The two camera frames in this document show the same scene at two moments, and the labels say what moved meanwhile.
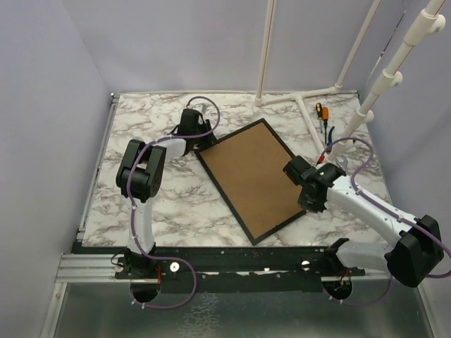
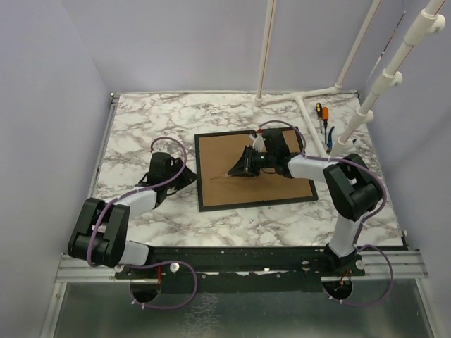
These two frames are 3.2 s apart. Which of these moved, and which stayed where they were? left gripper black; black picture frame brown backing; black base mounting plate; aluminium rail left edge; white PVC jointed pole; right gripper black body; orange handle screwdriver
Moved: black picture frame brown backing; left gripper black; right gripper black body
Stayed: white PVC jointed pole; black base mounting plate; aluminium rail left edge; orange handle screwdriver
